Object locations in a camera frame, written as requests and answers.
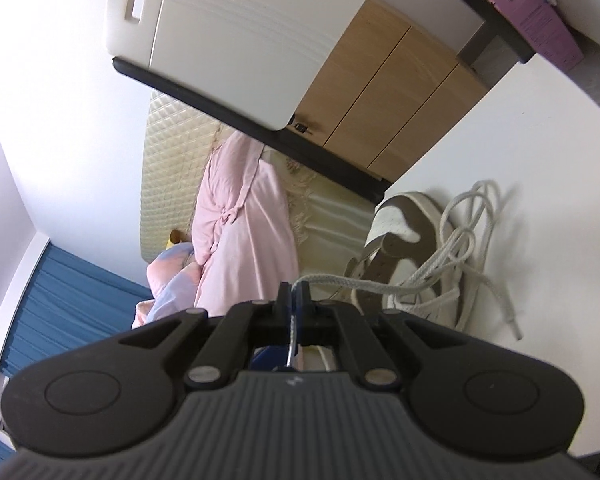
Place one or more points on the white and brown shoe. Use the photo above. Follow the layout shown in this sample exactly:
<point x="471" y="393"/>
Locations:
<point x="395" y="220"/>

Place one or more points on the yellow plush toy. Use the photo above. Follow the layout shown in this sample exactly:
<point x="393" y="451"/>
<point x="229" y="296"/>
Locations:
<point x="172" y="242"/>

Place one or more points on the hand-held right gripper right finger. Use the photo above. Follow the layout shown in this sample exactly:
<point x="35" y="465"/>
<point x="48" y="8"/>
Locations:
<point x="301" y="320"/>

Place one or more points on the pink cardboard box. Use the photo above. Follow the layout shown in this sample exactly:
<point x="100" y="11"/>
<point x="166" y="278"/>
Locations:
<point x="545" y="25"/>

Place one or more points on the pastel patchwork quilt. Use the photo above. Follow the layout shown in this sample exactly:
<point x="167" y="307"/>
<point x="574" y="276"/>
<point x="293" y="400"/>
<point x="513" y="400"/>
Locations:
<point x="175" y="270"/>

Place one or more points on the blue curtain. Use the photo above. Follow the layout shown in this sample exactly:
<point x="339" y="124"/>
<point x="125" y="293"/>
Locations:
<point x="70" y="300"/>

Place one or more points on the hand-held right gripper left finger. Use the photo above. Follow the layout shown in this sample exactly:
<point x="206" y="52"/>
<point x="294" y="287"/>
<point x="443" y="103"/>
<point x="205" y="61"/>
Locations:
<point x="286" y="312"/>

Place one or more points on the light wooden nightstand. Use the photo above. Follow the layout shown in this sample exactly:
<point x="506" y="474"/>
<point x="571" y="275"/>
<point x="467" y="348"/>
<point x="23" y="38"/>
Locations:
<point x="380" y="85"/>

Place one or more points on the black drawer keys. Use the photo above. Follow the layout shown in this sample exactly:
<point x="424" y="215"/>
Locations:
<point x="300" y="126"/>

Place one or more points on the pink duvet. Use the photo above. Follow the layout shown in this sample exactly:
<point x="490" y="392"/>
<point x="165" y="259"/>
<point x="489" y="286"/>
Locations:
<point x="250" y="220"/>

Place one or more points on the white shoelace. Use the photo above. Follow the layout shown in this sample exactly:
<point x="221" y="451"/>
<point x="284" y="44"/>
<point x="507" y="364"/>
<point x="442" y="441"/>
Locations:
<point x="330" y="278"/>

